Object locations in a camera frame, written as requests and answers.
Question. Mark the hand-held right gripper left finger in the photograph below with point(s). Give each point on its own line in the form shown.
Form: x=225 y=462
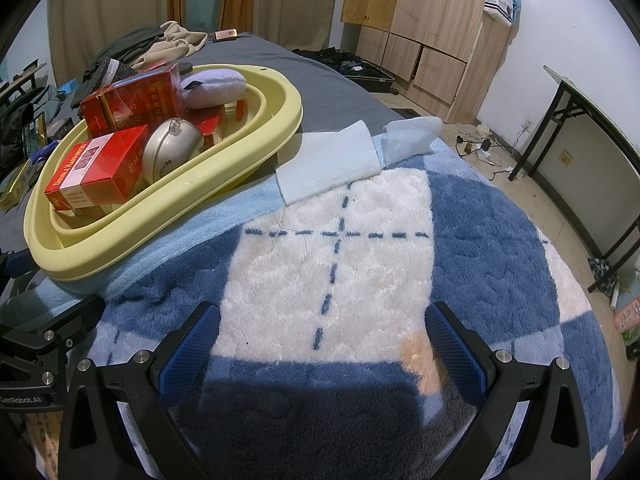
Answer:
x=190 y=355

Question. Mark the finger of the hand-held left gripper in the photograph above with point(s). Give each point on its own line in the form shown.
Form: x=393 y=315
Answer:
x=14 y=262
x=75 y=315

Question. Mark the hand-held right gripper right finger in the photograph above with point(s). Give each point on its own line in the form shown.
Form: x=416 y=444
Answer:
x=452 y=355

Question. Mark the red white box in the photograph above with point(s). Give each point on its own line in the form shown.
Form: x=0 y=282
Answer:
x=95 y=169

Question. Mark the orange red box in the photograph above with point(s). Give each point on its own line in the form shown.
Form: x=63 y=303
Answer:
x=92 y=111

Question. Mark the yellow plastic basin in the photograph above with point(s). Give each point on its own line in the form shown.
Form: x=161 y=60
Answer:
x=200 y=175

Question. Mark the beige round metal tin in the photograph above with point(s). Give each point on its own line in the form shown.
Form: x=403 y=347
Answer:
x=171 y=152

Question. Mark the long red foil box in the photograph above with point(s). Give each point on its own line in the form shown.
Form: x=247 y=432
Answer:
x=145 y=97

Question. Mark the red box with gold seal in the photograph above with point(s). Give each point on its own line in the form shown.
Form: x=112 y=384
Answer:
x=211 y=130

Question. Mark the purple plush toy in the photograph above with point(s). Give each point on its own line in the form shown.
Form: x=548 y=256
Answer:
x=216 y=88

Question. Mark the yellow box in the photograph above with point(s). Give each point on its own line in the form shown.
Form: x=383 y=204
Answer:
x=17 y=185

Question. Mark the green printed box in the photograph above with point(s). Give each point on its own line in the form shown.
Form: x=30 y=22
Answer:
x=35 y=132

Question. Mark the black backpack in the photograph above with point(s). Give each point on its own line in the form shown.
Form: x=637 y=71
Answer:
x=12 y=127

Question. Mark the blue white checkered blanket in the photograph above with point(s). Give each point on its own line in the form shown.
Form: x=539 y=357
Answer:
x=350 y=260

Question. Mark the teal cloth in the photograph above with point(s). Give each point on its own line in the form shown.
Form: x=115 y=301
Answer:
x=50 y=101

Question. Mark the checkered cloth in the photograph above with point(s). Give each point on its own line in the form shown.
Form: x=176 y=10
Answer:
x=602 y=272

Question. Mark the pink bag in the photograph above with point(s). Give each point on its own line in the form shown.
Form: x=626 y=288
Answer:
x=631 y=316

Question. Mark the black floor mat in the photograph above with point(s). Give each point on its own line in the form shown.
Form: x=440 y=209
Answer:
x=400 y=111

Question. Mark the beige clothes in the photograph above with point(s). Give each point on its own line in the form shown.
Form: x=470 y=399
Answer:
x=172 y=42

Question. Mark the beige curtain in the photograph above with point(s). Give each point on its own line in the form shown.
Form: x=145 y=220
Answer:
x=100 y=5
x=290 y=0

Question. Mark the grey bed sheet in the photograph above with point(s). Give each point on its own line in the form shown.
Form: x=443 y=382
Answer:
x=330 y=90

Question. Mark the black folding table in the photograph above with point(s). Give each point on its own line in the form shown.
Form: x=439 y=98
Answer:
x=590 y=95

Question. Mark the black suitcase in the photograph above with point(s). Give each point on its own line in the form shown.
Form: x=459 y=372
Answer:
x=360 y=67

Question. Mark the small brown box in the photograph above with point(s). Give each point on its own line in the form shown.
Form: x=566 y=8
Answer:
x=225 y=35

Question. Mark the wooden wardrobe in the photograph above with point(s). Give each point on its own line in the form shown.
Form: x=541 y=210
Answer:
x=440 y=10

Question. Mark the white hanging plastic bag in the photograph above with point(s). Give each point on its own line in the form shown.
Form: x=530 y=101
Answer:
x=497 y=0

